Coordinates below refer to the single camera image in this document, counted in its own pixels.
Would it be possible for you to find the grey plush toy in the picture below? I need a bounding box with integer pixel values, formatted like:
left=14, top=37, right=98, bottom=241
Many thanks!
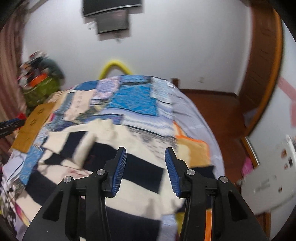
left=38, top=58, right=65, bottom=79

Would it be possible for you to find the white appliance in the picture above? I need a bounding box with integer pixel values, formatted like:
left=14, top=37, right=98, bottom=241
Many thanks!
left=236, top=135, right=295, bottom=215

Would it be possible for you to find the green patterned bag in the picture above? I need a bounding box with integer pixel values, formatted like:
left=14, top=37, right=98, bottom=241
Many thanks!
left=22, top=76, right=60, bottom=108

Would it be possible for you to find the orange box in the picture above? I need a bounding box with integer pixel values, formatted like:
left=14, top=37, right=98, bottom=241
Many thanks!
left=28, top=73, right=48, bottom=87

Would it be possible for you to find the brown wooden door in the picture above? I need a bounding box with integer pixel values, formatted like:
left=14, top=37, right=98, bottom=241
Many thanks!
left=238, top=1, right=283, bottom=137

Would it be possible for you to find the blue patchwork bedspread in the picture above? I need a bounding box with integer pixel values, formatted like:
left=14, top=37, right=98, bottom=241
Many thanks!
left=1, top=75, right=224, bottom=240

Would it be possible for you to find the yellow foam hoop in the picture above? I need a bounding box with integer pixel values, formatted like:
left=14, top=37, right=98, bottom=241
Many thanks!
left=98, top=60, right=133, bottom=80

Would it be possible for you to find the white and navy sweater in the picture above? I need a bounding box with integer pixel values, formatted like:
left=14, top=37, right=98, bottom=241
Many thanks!
left=16, top=119, right=185, bottom=240

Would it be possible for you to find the wooden board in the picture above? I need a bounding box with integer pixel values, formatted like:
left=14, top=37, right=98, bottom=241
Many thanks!
left=11, top=102, right=55, bottom=153

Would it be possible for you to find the wall mounted television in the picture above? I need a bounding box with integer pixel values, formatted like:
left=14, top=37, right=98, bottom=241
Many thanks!
left=82, top=0, right=142, bottom=35

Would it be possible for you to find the orange yellow blanket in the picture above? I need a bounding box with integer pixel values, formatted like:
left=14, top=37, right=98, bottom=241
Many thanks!
left=174, top=122, right=212, bottom=240

